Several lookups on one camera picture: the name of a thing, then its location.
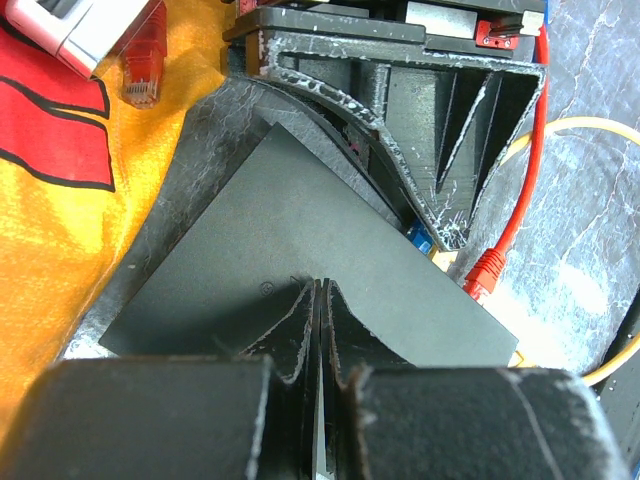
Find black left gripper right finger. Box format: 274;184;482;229
322;280;631;479

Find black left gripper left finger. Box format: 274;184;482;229
1;281;322;479

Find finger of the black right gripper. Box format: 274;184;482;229
262;30;547;251
227;76;406;230

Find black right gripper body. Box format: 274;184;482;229
223;1;545;55

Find blue ethernet cable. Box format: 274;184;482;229
405;224;435;256

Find black network switch box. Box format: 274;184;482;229
101;126;517;368

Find yellow ethernet cable long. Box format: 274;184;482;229
436;116;639;386

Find red ethernet cable bottom port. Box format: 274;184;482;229
462;24;551;306

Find red ethernet cable port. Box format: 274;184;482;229
462;24;551;306
122;0;167;110

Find red ethernet cable top port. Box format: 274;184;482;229
122;0;167;110

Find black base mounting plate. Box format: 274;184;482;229
597;293;639;464

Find orange Mickey Mouse pillow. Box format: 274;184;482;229
1;1;233;428

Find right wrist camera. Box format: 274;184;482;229
4;0;158;79

